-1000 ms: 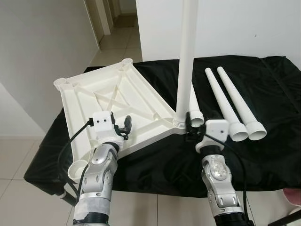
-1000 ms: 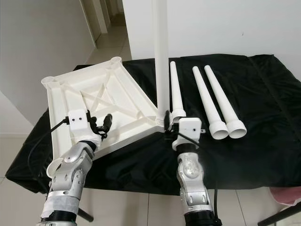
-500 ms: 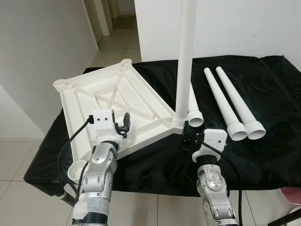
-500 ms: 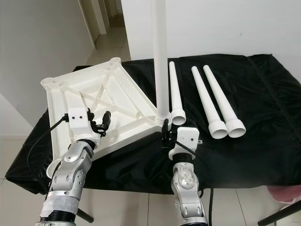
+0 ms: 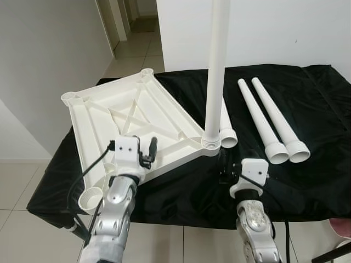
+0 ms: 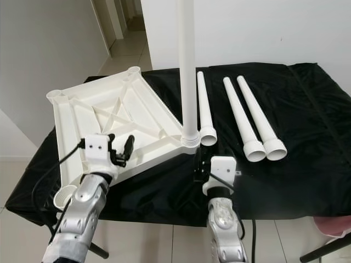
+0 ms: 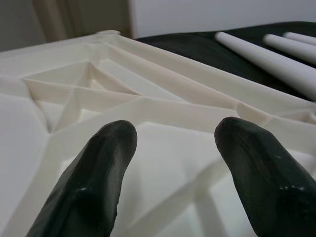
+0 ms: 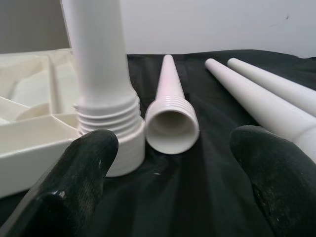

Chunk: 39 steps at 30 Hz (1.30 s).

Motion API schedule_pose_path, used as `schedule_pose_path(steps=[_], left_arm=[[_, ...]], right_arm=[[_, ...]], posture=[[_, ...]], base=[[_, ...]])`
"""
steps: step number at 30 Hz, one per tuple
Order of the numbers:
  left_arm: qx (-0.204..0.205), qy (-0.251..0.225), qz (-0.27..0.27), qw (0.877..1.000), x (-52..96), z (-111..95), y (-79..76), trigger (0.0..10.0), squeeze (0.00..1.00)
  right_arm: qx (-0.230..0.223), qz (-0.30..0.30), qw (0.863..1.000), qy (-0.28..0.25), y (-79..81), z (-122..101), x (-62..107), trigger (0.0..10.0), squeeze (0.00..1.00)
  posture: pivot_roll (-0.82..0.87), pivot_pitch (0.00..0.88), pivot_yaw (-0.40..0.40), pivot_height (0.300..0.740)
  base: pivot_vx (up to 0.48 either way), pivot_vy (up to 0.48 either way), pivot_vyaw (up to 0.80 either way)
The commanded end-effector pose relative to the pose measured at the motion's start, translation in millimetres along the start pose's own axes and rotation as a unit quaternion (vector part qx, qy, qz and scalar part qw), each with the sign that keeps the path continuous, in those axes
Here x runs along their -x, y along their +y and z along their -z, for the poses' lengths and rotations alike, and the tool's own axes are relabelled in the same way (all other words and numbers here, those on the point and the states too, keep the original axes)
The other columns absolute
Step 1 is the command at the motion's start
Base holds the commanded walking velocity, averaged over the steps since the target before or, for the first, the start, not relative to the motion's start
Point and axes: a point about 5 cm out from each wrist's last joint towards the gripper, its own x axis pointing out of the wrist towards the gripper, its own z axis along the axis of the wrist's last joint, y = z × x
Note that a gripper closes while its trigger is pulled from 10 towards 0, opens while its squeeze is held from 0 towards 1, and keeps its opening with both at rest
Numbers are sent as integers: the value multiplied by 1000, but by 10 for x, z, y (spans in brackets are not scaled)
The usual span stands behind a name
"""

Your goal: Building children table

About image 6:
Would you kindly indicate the beige door frame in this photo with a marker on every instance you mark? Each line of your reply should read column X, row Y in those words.
column 112, row 22

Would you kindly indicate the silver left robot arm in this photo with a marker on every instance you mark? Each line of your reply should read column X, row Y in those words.
column 85, row 213

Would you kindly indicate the pink seat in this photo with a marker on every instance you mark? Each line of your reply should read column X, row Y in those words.
column 334, row 224

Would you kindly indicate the black metal bar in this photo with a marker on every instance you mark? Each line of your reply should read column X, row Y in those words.
column 329, row 246

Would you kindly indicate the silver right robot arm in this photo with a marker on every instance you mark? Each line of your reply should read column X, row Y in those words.
column 225, row 230

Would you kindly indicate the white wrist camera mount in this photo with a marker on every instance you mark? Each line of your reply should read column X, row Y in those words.
column 222, row 170
column 96, row 153

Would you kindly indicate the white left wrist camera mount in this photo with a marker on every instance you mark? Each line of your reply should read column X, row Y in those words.
column 96, row 153

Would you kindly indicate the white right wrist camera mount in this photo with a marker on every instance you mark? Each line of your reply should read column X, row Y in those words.
column 222, row 170

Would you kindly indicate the black table cloth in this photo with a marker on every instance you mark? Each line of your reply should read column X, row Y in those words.
column 307, row 186

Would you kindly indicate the black metal stand leg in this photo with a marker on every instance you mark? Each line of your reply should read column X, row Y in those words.
column 98, row 251

